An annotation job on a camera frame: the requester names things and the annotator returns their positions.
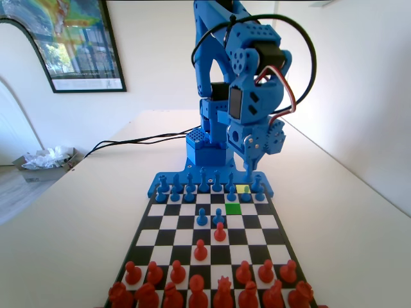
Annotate black and white chessboard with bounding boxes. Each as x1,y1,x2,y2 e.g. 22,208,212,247
103,182,319,308

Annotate black power cable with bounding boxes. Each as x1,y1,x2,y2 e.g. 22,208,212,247
83,127,195,158
91,130,195,153

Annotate red chess queen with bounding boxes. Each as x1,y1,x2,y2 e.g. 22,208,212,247
213,275,234,308

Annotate cardboard box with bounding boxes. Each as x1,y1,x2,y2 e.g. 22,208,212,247
12,146,85,184

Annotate blue arm base plate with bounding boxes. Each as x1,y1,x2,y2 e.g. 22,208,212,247
146,165,275,199

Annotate blue chess queen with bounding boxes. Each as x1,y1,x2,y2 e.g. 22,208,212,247
211,169,224,193

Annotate red chess knight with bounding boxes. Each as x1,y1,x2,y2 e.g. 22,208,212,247
134,282,161,308
262,278,285,308

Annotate red chess pawn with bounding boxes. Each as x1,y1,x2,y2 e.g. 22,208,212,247
279,259,298,284
146,261,164,286
193,239,209,261
235,260,253,285
124,261,143,286
213,221,227,243
258,259,275,284
169,259,187,285

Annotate white crumpled plastic wrap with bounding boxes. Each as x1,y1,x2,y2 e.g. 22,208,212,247
21,146,73,170

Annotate red chess bishop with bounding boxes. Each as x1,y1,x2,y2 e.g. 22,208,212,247
237,280,260,308
162,281,184,308

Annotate red chess rook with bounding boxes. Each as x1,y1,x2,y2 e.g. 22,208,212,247
108,281,135,308
287,280,315,307

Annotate red white black servo cable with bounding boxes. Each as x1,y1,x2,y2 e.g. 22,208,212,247
255,65,298,129

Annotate framed colourful poster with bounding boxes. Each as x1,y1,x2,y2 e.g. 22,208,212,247
0,0,128,94

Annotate blue chess king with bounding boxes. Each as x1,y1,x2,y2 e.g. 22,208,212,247
197,166,209,193

